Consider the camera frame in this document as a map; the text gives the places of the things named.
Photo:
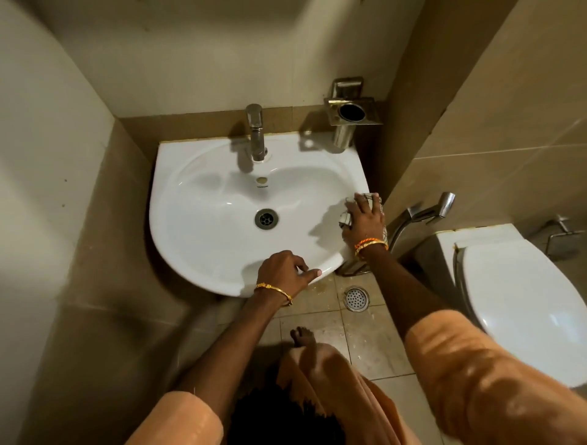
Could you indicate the person's left hand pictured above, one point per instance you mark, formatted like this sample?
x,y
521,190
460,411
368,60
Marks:
x,y
279,273

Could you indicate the person's right hand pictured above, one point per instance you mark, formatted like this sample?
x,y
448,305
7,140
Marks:
x,y
367,222

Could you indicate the person's right thumb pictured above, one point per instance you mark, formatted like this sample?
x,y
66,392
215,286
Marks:
x,y
346,219

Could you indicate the person's left thumb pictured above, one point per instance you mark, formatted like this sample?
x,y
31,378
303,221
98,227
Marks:
x,y
308,275

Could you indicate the checked cleaning cloth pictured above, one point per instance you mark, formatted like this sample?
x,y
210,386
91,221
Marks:
x,y
345,219

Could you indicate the person's right forearm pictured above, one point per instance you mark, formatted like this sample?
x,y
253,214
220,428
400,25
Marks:
x,y
399,293

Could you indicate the person's left forearm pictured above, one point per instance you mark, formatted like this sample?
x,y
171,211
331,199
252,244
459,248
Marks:
x,y
234,348

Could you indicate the orange thread bangle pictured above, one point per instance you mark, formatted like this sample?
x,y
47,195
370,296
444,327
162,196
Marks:
x,y
367,241

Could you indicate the gold bangle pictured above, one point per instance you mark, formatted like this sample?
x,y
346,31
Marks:
x,y
369,245
275,289

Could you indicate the round steel floor drain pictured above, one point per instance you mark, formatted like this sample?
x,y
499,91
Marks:
x,y
356,299

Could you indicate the person's bare foot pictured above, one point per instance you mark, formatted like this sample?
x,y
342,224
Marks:
x,y
302,337

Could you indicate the metal basin drain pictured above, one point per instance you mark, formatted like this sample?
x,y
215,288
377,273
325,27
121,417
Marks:
x,y
266,219

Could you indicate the chrome health faucet sprayer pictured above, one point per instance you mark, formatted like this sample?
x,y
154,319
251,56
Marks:
x,y
424,213

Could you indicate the white toilet body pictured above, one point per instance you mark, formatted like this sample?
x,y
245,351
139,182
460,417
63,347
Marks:
x,y
442,256

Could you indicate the orange garment over leg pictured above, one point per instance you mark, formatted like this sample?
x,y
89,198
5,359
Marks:
x,y
334,385

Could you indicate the white ceramic wash basin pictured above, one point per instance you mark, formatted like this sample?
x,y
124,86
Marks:
x,y
206,215

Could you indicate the chrome basin tap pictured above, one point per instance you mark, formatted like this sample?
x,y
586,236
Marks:
x,y
255,133

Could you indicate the orange left sleeve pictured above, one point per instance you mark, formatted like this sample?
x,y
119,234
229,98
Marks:
x,y
179,419

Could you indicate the orange sleeve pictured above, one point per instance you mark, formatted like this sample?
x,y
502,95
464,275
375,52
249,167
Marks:
x,y
486,385
179,419

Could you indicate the white toilet seat lid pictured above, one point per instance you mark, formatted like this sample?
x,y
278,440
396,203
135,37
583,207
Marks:
x,y
527,307

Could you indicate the orange right sleeve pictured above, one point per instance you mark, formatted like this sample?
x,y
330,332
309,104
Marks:
x,y
486,385

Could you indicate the chrome toilet paper holder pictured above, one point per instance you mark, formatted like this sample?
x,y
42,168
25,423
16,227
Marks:
x,y
562,231

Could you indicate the steel wall-mounted tumbler holder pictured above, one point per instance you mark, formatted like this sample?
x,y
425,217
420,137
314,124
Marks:
x,y
351,114

